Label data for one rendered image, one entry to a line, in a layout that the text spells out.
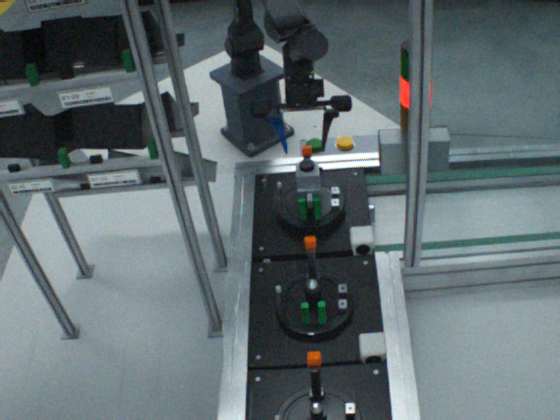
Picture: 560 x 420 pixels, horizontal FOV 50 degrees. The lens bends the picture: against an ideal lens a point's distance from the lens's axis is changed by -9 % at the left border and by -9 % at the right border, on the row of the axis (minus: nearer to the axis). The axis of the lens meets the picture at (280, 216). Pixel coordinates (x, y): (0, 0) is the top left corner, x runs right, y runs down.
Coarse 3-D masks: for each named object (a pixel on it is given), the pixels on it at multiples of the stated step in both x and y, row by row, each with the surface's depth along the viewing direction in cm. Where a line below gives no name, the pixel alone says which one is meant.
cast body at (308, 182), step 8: (304, 160) 127; (312, 160) 127; (296, 168) 127; (304, 168) 126; (312, 168) 126; (296, 176) 126; (304, 176) 125; (312, 176) 125; (304, 184) 127; (312, 184) 127; (304, 192) 127; (312, 192) 127; (312, 200) 129
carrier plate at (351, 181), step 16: (256, 176) 144; (272, 176) 144; (288, 176) 143; (320, 176) 142; (336, 176) 142; (352, 176) 141; (256, 192) 141; (272, 192) 140; (352, 192) 138; (256, 208) 137; (272, 208) 137; (352, 208) 134; (368, 208) 134; (256, 224) 134; (272, 224) 133; (352, 224) 131; (368, 224) 131; (256, 240) 131; (272, 240) 130; (288, 240) 130; (320, 240) 129; (336, 240) 128; (256, 256) 128; (272, 256) 128; (288, 256) 127; (304, 256) 127; (320, 256) 127; (336, 256) 127
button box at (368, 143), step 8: (352, 136) 153; (360, 136) 152; (368, 136) 152; (376, 136) 152; (304, 144) 152; (328, 144) 151; (360, 144) 150; (368, 144) 150; (376, 144) 150; (312, 152) 149; (320, 152) 149; (328, 152) 149; (336, 152) 149; (344, 152) 149; (352, 152) 148; (360, 152) 148; (368, 152) 148
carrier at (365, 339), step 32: (352, 256) 125; (256, 288) 122; (288, 288) 119; (320, 288) 113; (352, 288) 119; (256, 320) 117; (288, 320) 113; (320, 320) 111; (352, 320) 114; (256, 352) 112; (288, 352) 111; (320, 352) 110; (352, 352) 110; (384, 352) 107
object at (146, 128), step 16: (80, 112) 101; (96, 112) 100; (112, 112) 99; (128, 112) 99; (144, 112) 100; (176, 112) 114; (192, 112) 123; (80, 128) 102; (96, 128) 101; (112, 128) 100; (128, 128) 100; (144, 128) 100; (80, 144) 103; (96, 144) 102; (112, 144) 101; (128, 144) 101; (144, 144) 101
